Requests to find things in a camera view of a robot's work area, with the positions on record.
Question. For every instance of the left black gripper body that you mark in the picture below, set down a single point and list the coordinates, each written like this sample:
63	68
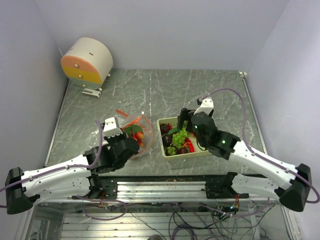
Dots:
113	140

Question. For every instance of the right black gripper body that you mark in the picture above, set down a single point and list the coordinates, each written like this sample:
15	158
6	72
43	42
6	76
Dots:
201	142

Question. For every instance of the red cherry bunch with leaves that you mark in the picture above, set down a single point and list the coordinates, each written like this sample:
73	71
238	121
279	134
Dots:
136	132

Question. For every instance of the clear zip bag orange zipper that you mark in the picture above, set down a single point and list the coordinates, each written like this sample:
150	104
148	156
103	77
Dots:
124	121

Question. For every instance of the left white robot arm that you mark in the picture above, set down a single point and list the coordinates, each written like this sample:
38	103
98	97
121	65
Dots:
78	177

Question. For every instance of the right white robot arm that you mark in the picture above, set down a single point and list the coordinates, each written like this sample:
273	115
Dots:
287	183

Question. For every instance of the dark purple plum top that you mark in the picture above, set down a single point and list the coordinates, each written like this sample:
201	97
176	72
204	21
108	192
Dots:
164	128

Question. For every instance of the dark purple plum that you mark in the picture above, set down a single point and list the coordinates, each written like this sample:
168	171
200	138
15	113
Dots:
164	128
167	140
183	150

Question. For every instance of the dark purple plum bottom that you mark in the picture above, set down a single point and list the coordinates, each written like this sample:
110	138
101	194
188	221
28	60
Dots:
183	150

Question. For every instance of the cream plastic basket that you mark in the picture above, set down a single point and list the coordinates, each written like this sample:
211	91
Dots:
172	123

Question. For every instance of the dark purple plum middle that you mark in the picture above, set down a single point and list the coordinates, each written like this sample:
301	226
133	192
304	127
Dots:
167	140

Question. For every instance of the small green grape bunch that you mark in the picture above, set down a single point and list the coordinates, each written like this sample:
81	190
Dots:
171	151

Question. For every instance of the white corner clip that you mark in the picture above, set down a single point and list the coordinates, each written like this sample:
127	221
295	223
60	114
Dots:
244	74

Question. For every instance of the round pastel drawer cabinet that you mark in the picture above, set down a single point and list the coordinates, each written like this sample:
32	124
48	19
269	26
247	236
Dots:
87	63

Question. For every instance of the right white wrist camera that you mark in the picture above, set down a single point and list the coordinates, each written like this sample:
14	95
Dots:
206	106

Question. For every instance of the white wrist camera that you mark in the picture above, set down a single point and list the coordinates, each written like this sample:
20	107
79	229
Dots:
111	127
206	106

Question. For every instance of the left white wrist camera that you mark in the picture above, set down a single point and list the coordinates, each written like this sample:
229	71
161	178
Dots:
111	127

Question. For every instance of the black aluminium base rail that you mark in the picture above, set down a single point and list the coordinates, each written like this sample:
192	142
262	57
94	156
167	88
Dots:
143	189

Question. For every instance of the small white metal bracket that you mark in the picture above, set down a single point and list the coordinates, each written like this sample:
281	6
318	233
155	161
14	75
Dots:
91	93

